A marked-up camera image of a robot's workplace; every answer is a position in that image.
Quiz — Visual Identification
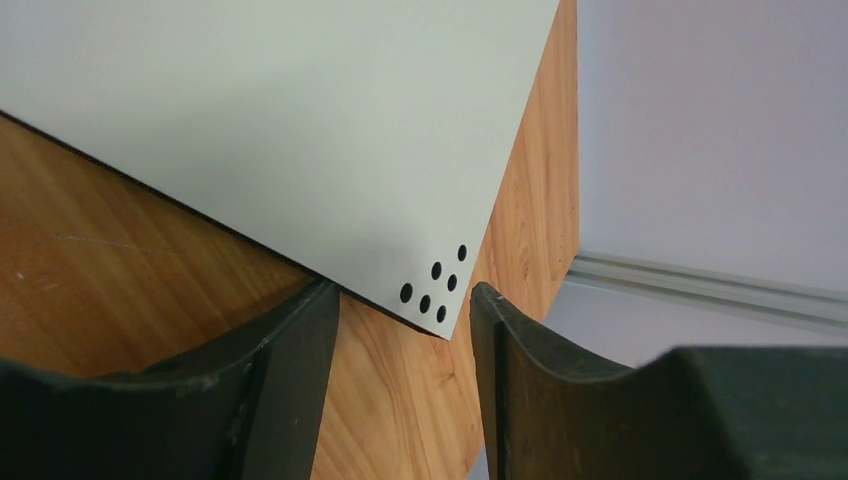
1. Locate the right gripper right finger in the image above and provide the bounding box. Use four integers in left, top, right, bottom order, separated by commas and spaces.
470, 282, 847, 479

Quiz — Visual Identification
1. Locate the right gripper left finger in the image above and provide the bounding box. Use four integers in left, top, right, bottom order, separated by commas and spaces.
1, 281, 340, 479

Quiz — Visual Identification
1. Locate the beige card sheet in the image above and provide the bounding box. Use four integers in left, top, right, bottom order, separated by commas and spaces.
1, 1, 558, 339

